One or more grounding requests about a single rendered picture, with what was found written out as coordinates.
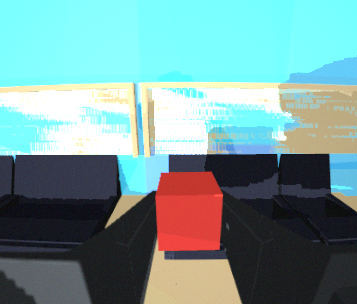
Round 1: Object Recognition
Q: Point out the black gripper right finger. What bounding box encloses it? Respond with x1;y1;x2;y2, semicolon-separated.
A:
220;189;357;304

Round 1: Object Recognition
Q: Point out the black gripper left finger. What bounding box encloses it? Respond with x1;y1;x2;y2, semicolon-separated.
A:
0;190;157;304

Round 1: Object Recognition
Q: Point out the red cube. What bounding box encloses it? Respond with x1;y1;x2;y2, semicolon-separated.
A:
155;172;223;251

